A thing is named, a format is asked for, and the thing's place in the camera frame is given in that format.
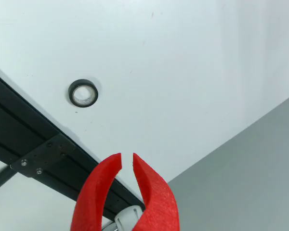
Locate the black diagonal frame bar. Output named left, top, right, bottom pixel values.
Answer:
left=0, top=167, right=14, bottom=195

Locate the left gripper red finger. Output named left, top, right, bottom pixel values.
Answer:
left=132, top=152, right=180, bottom=231
left=70, top=153, right=123, bottom=231

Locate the white round knob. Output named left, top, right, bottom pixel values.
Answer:
left=101, top=204, right=145, bottom=231

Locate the black aluminium frame rail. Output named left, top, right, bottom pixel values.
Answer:
left=0, top=68, right=145, bottom=221

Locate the black electrical tape roll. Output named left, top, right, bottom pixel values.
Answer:
left=68, top=78, right=99, bottom=108

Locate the black corner bracket plate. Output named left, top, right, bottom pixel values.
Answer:
left=10, top=133, right=77, bottom=179

